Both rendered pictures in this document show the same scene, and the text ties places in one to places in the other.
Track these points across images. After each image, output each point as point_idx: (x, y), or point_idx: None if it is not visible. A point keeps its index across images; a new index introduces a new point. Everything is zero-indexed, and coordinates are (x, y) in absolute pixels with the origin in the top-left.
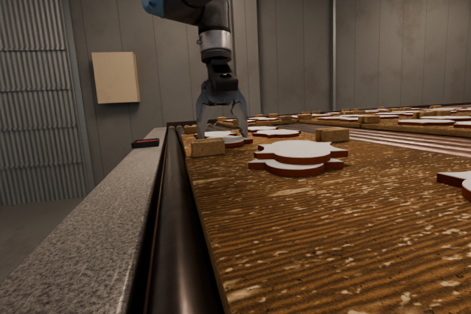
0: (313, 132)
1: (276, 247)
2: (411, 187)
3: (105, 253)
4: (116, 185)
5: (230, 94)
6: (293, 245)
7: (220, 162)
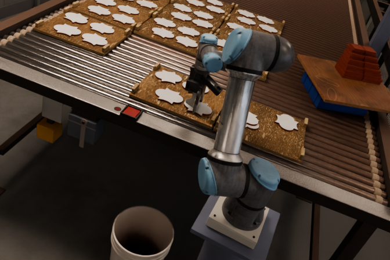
0: (183, 67)
1: (277, 147)
2: (273, 126)
3: None
4: None
5: (205, 87)
6: (278, 146)
7: None
